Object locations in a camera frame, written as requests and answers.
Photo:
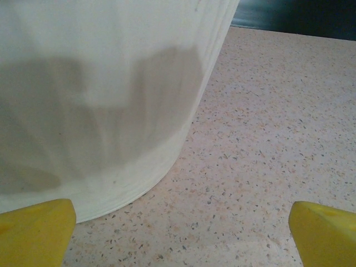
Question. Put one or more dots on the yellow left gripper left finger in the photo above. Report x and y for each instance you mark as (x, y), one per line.
(33, 236)

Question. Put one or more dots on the white ribbed waste bin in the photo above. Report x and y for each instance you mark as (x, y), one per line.
(97, 97)

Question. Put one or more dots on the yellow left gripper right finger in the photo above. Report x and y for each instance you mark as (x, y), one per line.
(325, 239)

